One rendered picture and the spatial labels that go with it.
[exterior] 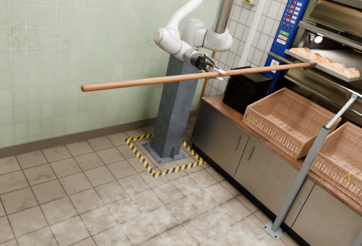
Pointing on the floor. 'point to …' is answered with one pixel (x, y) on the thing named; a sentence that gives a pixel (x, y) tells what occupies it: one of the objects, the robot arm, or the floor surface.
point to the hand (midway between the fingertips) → (218, 74)
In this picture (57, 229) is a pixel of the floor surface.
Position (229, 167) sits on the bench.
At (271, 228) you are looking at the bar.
